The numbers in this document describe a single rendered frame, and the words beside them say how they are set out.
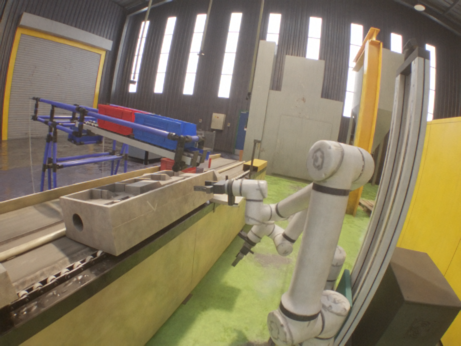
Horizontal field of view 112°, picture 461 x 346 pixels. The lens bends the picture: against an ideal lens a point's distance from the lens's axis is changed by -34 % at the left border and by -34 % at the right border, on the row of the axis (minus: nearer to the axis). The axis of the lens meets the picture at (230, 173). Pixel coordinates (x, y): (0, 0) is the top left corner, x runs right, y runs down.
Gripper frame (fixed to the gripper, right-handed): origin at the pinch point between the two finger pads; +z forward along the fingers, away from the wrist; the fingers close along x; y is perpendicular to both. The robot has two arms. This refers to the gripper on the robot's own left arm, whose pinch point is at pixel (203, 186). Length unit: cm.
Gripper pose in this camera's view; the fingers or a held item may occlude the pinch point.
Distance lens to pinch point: 124.3
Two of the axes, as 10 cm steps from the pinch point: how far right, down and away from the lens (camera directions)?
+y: -0.1, -9.9, -1.5
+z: -9.5, -0.3, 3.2
